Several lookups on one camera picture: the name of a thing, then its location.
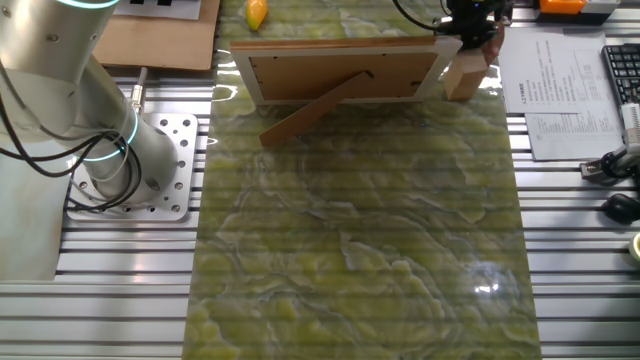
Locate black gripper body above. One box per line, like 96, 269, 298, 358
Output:
446, 0, 507, 41

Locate light wooden cube block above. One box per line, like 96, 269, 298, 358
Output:
443, 47, 490, 102

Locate person left hand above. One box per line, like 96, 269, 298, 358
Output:
482, 22, 507, 67

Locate white paper with text list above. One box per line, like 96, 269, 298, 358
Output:
497, 25, 609, 115

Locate orange plastic device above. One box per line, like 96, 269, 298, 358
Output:
538, 0, 587, 15

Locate white paper with printed table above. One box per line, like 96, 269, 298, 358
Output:
523, 110, 625, 162

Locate black computer keyboard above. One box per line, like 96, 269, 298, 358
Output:
601, 43, 640, 107

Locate yellow toy mango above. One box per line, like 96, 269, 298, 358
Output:
244, 0, 270, 32

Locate green marble pattern mat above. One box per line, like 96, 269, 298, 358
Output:
182, 0, 544, 360

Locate black computer mouse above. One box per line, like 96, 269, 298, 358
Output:
600, 193, 640, 226

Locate brown cardboard sheet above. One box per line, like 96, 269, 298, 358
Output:
92, 0, 222, 72

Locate white sheet with black marks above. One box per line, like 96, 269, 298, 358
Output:
113, 0, 203, 22

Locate grey metal corner bracket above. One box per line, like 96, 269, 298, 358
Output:
499, 0, 517, 27

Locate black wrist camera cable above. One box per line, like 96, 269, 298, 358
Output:
391, 0, 454, 32

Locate wooden picture frame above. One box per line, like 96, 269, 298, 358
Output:
229, 35, 463, 149

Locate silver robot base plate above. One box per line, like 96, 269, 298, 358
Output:
66, 112, 200, 222

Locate silver cable connector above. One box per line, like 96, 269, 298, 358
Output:
129, 66, 150, 117

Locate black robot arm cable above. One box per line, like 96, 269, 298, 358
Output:
0, 59, 144, 214

